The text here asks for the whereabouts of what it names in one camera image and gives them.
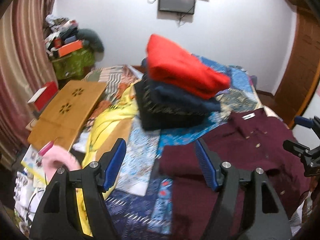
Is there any maroon button shirt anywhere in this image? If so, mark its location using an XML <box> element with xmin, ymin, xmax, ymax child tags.
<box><xmin>159</xmin><ymin>108</ymin><xmax>310</xmax><ymax>239</ymax></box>

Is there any clutter pile of clothes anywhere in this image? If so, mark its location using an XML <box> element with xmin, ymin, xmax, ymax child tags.
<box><xmin>44</xmin><ymin>14</ymin><xmax>105</xmax><ymax>55</ymax></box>

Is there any wooden door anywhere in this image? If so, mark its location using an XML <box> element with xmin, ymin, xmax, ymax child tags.
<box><xmin>275</xmin><ymin>8</ymin><xmax>319</xmax><ymax>128</ymax></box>

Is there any blue patchwork quilt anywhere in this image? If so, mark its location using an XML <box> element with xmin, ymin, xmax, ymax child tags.
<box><xmin>106</xmin><ymin>57</ymin><xmax>259</xmax><ymax>239</ymax></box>

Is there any pink fluffy slipper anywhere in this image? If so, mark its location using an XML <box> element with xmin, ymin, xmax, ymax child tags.
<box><xmin>39</xmin><ymin>142</ymin><xmax>81</xmax><ymax>183</ymax></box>

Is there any wooden lap table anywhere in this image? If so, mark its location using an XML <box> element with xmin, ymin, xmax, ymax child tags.
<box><xmin>28</xmin><ymin>80</ymin><xmax>106</xmax><ymax>151</ymax></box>

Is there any yellow garment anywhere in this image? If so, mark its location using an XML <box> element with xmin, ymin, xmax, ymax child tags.
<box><xmin>75</xmin><ymin>80</ymin><xmax>141</xmax><ymax>237</ymax></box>

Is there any black folded garment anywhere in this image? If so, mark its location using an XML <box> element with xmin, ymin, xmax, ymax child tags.
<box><xmin>134</xmin><ymin>81</ymin><xmax>208</xmax><ymax>131</ymax></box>

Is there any navy folded sweater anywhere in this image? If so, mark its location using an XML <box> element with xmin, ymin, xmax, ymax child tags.
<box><xmin>141</xmin><ymin>58</ymin><xmax>221</xmax><ymax>115</ymax></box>

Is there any red white box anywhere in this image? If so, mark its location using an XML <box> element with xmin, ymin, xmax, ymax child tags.
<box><xmin>27</xmin><ymin>81</ymin><xmax>58</xmax><ymax>112</ymax></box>

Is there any green cloth covered box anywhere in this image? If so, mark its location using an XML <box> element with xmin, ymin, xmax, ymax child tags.
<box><xmin>52</xmin><ymin>48</ymin><xmax>95</xmax><ymax>80</ymax></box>

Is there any red folded sweater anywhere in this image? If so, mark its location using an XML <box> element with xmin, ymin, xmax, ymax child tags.
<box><xmin>146</xmin><ymin>34</ymin><xmax>231</xmax><ymax>100</ymax></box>

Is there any striped pink curtain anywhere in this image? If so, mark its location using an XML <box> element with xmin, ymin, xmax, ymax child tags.
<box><xmin>1</xmin><ymin>0</ymin><xmax>56</xmax><ymax>170</ymax></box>

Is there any orange box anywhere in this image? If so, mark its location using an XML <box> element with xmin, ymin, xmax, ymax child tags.
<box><xmin>57</xmin><ymin>40</ymin><xmax>83</xmax><ymax>57</ymax></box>

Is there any small wall monitor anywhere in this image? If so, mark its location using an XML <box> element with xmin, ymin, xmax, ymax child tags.
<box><xmin>158</xmin><ymin>0</ymin><xmax>196</xmax><ymax>15</ymax></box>

